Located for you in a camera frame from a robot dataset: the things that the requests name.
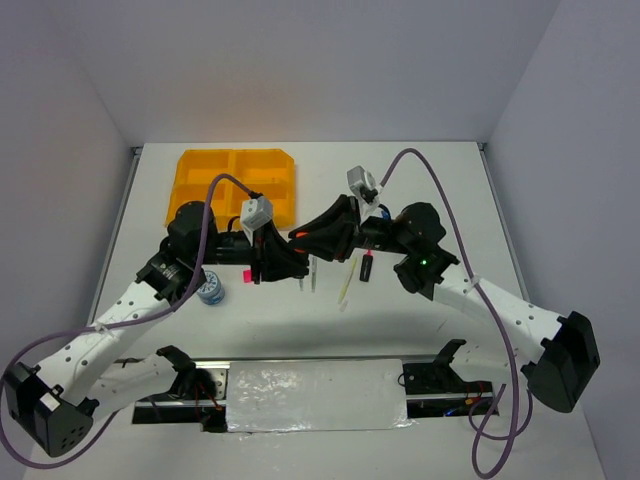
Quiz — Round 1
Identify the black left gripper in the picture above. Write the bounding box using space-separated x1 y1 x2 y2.
193 215 309 282

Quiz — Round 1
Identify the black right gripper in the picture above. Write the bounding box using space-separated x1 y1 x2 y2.
287 196 409 264

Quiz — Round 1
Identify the black pink-tip highlighter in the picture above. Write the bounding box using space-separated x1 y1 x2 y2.
359 250 374 283

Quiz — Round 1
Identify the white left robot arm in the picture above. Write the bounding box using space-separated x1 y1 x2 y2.
3 201 309 458

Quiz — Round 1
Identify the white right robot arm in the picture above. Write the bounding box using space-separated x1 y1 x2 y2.
289 195 601 413

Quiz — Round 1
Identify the yellow clear pen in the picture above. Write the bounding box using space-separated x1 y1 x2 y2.
338 258 358 305

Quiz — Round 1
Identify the blue white tape roll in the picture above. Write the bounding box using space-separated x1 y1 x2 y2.
196 270 225 305

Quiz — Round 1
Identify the orange four-compartment plastic bin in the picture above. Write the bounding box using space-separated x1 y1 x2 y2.
163 148 298 231

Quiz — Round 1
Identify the silver foil panel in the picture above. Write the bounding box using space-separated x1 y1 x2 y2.
226 359 410 433

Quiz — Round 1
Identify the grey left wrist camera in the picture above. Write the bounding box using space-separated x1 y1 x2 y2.
240 196 273 232

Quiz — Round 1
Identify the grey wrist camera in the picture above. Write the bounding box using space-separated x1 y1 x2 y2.
240 196 273 232
347 165 381 205

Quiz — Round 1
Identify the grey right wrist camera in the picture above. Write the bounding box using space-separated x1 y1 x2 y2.
347 165 381 205

